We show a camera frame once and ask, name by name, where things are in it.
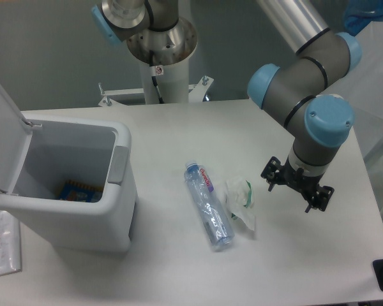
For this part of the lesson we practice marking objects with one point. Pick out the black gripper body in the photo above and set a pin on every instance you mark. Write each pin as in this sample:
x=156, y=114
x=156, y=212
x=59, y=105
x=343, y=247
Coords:
x=298, y=181

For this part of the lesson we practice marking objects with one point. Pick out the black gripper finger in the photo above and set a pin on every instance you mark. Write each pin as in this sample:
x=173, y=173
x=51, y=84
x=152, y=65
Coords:
x=272, y=173
x=318, y=197

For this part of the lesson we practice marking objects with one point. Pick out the clear green plastic wrapper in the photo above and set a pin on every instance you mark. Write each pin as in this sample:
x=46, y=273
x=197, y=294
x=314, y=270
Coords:
x=239, y=201

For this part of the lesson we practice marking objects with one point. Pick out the clear plastic water bottle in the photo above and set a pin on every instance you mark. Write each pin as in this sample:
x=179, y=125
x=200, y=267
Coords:
x=211, y=211

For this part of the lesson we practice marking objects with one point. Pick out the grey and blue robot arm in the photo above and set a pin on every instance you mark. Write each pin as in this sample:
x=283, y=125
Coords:
x=162, y=42

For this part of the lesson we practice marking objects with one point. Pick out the white trash can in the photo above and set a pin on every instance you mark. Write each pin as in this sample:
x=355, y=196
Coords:
x=92, y=152

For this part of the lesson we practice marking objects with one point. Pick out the white trash can lid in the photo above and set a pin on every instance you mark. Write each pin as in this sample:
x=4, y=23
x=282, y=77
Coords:
x=16, y=134

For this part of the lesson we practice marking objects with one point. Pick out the blue water jug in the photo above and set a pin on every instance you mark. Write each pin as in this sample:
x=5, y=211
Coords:
x=358, y=14

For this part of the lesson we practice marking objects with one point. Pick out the blue snack packet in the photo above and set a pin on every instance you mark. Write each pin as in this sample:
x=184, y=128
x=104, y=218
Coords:
x=76, y=191

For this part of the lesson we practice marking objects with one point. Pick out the paper sheet in plastic sleeve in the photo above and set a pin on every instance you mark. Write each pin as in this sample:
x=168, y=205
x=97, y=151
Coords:
x=10, y=244

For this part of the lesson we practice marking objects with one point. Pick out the white pedestal base frame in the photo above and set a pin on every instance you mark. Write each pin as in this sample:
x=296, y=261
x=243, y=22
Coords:
x=196, y=93

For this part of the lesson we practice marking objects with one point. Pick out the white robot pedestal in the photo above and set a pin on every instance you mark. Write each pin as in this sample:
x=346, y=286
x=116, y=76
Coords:
x=172, y=78

